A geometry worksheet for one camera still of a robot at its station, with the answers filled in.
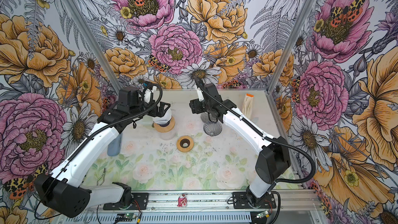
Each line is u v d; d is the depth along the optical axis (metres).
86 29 0.88
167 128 0.87
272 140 0.46
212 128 0.97
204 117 1.00
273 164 0.44
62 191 0.37
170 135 0.96
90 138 0.46
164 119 0.88
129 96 0.55
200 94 0.72
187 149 0.89
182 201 0.71
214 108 0.59
